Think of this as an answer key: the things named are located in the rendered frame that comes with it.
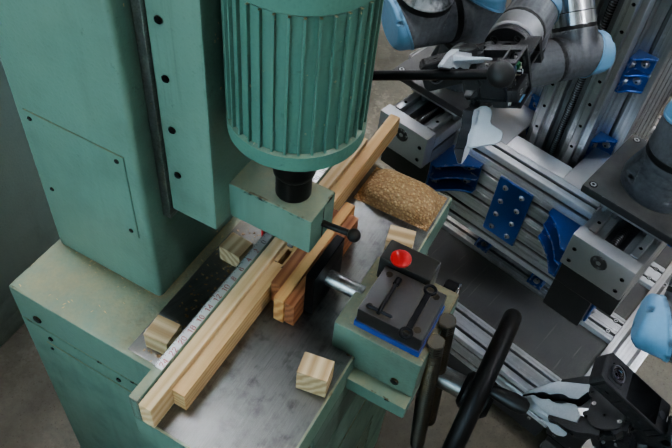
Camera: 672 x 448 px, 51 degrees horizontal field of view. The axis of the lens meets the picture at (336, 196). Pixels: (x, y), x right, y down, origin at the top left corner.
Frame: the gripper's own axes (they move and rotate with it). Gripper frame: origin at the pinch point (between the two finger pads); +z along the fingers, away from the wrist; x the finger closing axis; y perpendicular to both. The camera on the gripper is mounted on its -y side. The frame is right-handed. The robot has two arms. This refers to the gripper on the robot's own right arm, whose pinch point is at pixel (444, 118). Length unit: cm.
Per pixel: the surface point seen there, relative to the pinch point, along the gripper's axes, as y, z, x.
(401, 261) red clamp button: -4.6, 11.6, 16.4
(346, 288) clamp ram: -12.7, 15.2, 20.4
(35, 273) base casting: -65, 30, 16
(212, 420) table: -21, 39, 24
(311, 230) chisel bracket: -15.1, 15.4, 9.5
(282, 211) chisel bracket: -18.8, 15.7, 6.4
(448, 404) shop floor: -33, -30, 115
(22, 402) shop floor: -123, 28, 79
